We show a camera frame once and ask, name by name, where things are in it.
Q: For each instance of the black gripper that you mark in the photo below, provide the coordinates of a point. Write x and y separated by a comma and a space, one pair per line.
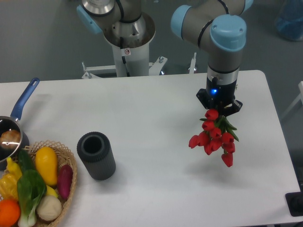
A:
219, 94

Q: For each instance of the red tulip bouquet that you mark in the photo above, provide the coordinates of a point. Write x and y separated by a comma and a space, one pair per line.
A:
217, 132

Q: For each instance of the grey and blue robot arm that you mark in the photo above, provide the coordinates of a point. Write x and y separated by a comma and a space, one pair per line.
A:
215, 26

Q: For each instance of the blue translucent container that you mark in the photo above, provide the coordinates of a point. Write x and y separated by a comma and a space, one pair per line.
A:
289, 21

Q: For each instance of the black device at table edge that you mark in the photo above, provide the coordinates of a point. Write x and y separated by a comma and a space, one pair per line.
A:
295, 203

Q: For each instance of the dark grey ribbed vase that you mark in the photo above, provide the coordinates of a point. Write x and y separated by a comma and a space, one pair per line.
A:
94, 150

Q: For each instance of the woven wicker basket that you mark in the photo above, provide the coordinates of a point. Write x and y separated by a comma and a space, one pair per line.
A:
64, 157

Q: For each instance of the purple eggplant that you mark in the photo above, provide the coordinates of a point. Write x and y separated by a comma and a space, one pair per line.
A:
64, 181

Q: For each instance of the yellow squash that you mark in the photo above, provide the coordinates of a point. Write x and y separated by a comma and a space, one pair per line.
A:
47, 164

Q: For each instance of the yellow lemon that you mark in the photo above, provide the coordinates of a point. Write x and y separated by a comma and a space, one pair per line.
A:
51, 191

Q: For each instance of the beige garlic bulb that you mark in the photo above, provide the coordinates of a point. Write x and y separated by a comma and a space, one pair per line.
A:
49, 208

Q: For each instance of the green bok choy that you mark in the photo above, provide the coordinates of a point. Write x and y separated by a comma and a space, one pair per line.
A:
31, 188

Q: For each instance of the yellow bell pepper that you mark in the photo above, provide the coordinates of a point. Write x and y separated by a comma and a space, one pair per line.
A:
8, 183

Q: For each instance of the orange fruit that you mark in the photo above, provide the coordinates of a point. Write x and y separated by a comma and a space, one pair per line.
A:
9, 212

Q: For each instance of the white frame at right edge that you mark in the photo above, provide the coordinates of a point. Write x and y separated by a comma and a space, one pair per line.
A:
295, 105

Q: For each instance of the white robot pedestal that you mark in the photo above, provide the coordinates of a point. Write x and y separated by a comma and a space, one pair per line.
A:
130, 44

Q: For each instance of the blue handled saucepan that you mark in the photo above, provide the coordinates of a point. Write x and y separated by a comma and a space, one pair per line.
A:
12, 137

